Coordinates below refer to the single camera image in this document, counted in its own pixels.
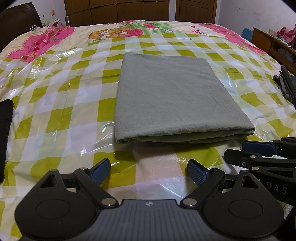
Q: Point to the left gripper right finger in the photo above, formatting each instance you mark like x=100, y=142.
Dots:
x=207, y=180

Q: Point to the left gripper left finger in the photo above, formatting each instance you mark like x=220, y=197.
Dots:
x=89, y=181

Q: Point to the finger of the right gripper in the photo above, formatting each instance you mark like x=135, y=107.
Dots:
x=285, y=147
x=249, y=160

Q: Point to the grey-green pants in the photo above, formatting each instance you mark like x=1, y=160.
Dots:
x=175, y=99

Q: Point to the dark grey clothes pile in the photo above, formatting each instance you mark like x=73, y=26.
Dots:
x=286, y=84

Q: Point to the wooden side cabinet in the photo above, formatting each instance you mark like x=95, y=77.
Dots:
x=277, y=49

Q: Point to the checkered floral bedspread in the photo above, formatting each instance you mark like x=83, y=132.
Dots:
x=64, y=104

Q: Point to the red pink clothes heap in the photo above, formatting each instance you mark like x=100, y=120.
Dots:
x=287, y=36

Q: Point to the black folded garment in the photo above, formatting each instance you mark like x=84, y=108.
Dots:
x=6, y=115

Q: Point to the blue foam mat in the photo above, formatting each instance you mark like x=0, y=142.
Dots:
x=247, y=34

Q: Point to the brown wooden door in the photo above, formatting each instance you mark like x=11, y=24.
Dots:
x=196, y=11

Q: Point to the brown wooden wardrobe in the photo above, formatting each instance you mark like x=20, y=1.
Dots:
x=92, y=12

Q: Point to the dark wooden headboard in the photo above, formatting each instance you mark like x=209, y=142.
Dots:
x=18, y=20

